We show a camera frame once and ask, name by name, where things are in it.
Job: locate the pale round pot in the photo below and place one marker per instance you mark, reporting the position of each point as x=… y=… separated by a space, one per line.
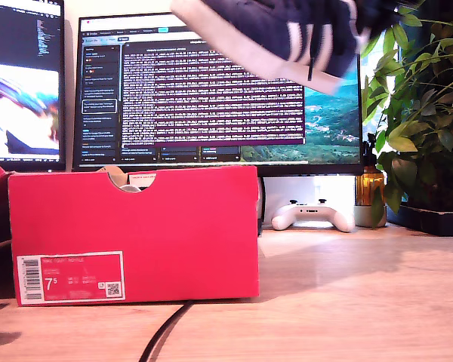
x=362 y=216

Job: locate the black plant tray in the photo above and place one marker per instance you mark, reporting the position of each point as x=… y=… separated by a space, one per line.
x=430 y=222

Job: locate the narrow black computer monitor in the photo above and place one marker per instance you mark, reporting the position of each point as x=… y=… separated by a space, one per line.
x=22 y=45

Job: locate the white game controller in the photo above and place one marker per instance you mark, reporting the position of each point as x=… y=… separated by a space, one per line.
x=309 y=216

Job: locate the red shoebox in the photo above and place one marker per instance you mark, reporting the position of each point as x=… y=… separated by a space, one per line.
x=155 y=234

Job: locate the large black computer monitor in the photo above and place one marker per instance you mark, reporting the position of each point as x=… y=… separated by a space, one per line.
x=211 y=113

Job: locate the tan cardboard insert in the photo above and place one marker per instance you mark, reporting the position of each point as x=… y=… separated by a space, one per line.
x=115 y=176

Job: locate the green leafy houseplant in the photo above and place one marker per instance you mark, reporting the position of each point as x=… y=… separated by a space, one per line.
x=419 y=113

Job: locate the grey monitor stand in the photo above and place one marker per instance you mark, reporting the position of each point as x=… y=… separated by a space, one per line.
x=261 y=203

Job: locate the amber pump bottle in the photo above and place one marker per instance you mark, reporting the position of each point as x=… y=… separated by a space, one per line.
x=368 y=184

